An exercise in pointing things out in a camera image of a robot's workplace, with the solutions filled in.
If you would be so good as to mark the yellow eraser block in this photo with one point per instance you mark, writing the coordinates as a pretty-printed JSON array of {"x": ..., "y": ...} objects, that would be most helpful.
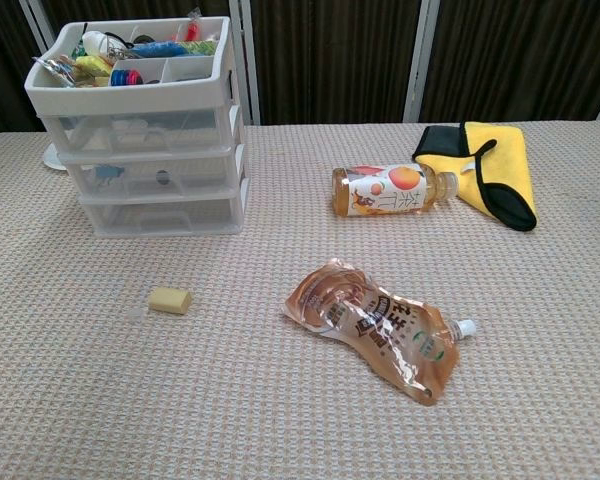
[{"x": 169, "y": 301}]

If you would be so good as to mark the white plastic storage drawer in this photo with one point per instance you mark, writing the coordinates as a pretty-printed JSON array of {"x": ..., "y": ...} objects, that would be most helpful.
[{"x": 185, "y": 129}]

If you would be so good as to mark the small blue rectangular block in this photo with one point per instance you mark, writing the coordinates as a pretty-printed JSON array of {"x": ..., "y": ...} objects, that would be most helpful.
[{"x": 109, "y": 172}]

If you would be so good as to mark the peach tea bottle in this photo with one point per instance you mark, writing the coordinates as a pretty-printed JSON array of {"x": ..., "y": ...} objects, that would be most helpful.
[{"x": 380, "y": 192}]

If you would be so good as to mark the brown spouted refill pouch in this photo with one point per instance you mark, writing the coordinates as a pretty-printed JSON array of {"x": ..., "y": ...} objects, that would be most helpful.
[{"x": 375, "y": 325}]

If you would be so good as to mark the green patterned packet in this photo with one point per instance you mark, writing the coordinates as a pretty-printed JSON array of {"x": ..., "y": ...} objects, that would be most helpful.
[{"x": 200, "y": 48}]

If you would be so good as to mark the yellow and black cloth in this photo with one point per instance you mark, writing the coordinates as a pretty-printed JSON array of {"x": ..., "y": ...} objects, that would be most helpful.
[{"x": 505, "y": 165}]

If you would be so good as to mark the beige woven tablecloth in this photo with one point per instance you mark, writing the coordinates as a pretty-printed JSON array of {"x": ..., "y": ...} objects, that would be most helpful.
[{"x": 130, "y": 400}]

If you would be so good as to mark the blue and pink discs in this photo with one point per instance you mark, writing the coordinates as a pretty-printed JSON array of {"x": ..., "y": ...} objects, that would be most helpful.
[{"x": 126, "y": 78}]

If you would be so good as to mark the red small toy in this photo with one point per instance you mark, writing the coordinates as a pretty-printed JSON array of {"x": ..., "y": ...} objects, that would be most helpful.
[{"x": 193, "y": 27}]

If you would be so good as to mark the white plate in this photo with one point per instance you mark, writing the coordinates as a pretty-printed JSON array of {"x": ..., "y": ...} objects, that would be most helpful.
[{"x": 53, "y": 161}]

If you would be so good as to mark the yellow packet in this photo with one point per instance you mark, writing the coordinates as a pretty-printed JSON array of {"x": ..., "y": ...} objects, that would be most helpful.
[{"x": 94, "y": 65}]

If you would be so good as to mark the shiny foil candy packet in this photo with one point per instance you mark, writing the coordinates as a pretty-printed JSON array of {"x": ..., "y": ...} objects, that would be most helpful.
[{"x": 55, "y": 70}]

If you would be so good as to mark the white drawer organizer with items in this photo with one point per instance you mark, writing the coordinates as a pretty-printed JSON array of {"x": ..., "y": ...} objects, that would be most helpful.
[{"x": 130, "y": 95}]

